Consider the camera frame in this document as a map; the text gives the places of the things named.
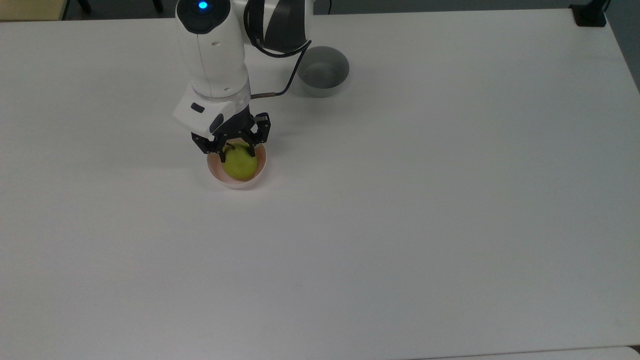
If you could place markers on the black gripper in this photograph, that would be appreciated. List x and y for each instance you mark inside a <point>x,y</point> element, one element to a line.
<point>235,127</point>

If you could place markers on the green pear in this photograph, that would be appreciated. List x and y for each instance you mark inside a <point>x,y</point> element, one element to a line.
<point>241,165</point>

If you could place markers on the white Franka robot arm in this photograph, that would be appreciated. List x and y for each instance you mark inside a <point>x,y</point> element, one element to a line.
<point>215,50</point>

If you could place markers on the pink plastic bowl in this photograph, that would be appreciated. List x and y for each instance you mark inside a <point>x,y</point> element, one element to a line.
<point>240,184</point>

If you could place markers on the grey plastic bowl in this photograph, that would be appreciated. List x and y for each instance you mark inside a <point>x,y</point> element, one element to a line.
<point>322,87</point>

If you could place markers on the black furniture leg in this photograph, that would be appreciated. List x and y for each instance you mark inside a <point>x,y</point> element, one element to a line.
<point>157,5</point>
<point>85,6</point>

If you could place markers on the light wooden furniture piece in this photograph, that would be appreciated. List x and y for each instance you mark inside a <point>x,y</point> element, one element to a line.
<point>30,9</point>

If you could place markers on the black camera stand base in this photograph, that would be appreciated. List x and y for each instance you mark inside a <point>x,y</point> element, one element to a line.
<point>590,15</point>

